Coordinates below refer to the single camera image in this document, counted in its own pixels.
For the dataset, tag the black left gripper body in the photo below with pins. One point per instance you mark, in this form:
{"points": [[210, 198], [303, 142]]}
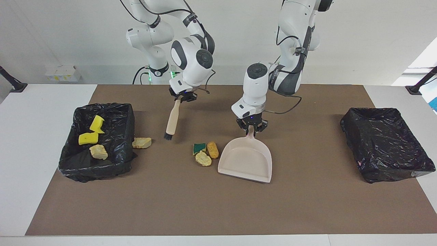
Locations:
{"points": [[252, 121]]}

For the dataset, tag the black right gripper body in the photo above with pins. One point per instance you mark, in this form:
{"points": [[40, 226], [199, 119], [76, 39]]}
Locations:
{"points": [[186, 95]]}

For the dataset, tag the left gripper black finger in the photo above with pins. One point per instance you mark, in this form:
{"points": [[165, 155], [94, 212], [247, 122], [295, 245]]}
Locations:
{"points": [[245, 129], [259, 129]]}

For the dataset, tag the beige hand brush black bristles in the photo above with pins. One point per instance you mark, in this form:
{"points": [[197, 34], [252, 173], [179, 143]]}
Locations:
{"points": [[172, 119]]}

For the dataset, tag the beige plastic dustpan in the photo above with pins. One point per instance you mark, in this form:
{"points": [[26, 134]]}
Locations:
{"points": [[245, 160]]}

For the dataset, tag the brown cork-like lump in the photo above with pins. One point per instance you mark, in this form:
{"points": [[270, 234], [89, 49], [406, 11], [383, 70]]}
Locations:
{"points": [[213, 150]]}

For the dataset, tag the small green sponge piece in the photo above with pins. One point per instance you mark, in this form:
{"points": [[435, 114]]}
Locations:
{"points": [[199, 148]]}

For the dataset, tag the pale foam piece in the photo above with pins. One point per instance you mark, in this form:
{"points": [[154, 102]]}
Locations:
{"points": [[203, 159], [99, 152], [141, 142]]}

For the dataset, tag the all yellow sponge piece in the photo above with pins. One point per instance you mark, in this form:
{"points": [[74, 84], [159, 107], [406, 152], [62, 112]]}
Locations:
{"points": [[97, 123]]}

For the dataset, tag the green and yellow sponge piece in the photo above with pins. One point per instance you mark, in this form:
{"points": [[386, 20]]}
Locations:
{"points": [[88, 138]]}

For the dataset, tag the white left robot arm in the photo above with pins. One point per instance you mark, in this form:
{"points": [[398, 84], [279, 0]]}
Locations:
{"points": [[256, 89]]}

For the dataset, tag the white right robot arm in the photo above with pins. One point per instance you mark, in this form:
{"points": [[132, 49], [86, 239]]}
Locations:
{"points": [[191, 61]]}

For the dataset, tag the bin lined with black bag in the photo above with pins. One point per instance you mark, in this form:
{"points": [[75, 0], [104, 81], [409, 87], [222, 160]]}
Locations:
{"points": [[385, 143], [116, 150]]}

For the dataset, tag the brown table mat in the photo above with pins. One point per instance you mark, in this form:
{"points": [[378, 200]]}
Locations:
{"points": [[205, 212]]}

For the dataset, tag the white cardboard box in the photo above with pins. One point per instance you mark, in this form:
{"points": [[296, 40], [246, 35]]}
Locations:
{"points": [[63, 72]]}

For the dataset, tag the light blue object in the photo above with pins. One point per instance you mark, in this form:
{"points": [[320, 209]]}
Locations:
{"points": [[434, 104]]}

